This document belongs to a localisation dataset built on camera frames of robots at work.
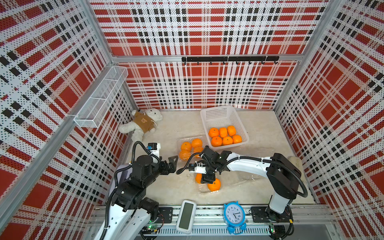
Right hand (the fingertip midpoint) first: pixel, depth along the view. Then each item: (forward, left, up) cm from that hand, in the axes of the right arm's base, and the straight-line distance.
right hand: (205, 174), depth 84 cm
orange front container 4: (-7, -5, 0) cm, 9 cm away
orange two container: (+21, -8, +2) cm, 22 cm away
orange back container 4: (+13, +4, +4) cm, 15 cm away
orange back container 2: (+20, +5, +2) cm, 20 cm away
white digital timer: (-21, +9, +2) cm, 23 cm away
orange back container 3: (+11, +12, +3) cm, 17 cm away
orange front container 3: (-3, +4, +2) cm, 5 cm away
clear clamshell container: (+24, +10, 0) cm, 26 cm away
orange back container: (+17, +12, +1) cm, 21 cm away
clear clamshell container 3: (+15, -36, -3) cm, 39 cm away
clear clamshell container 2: (-2, -10, -3) cm, 11 cm away
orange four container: (+22, -21, +2) cm, 31 cm away
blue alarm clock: (-20, -14, -1) cm, 24 cm away
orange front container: (+28, -13, +2) cm, 31 cm away
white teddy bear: (+36, +44, +4) cm, 57 cm away
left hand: (+2, +17, +17) cm, 24 cm away
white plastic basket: (+46, -15, -3) cm, 49 cm away
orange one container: (+29, -6, +1) cm, 30 cm away
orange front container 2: (+30, -18, +1) cm, 35 cm away
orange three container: (+22, -15, +1) cm, 26 cm away
